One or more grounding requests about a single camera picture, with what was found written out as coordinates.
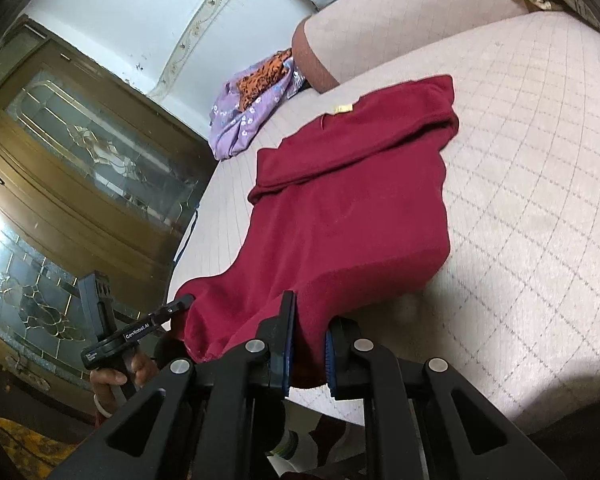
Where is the dark red sweater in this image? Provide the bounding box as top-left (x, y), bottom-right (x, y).
top-left (172, 74), bottom-right (461, 391)

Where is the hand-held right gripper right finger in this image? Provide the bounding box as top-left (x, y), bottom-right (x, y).
top-left (324, 317), bottom-right (566, 480)

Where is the pink quilted bed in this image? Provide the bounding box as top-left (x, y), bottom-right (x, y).
top-left (167, 10), bottom-right (600, 436)

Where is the person's left hand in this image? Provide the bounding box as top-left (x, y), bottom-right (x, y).
top-left (90, 345), bottom-right (158, 418)

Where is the yellow patterned cloth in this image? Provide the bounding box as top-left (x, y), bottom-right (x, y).
top-left (0, 417), bottom-right (81, 480)

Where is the purple floral cloth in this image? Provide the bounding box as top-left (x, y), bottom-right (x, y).
top-left (209, 55), bottom-right (308, 161)

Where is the blue strap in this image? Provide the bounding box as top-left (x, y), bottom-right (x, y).
top-left (172, 205), bottom-right (201, 266)

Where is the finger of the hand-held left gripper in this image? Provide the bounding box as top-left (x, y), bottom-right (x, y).
top-left (147, 294), bottom-right (196, 331)

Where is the brown-ended bolster pillow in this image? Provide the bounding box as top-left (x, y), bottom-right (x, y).
top-left (291, 0), bottom-right (531, 96)

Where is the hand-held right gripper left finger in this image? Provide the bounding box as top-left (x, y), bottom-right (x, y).
top-left (45, 290), bottom-right (298, 480)

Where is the orange black patterned cloth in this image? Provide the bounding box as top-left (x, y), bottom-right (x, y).
top-left (237, 47), bottom-right (295, 111)

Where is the wooden door with stained glass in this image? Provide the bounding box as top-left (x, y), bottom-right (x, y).
top-left (0, 20), bottom-right (216, 411)

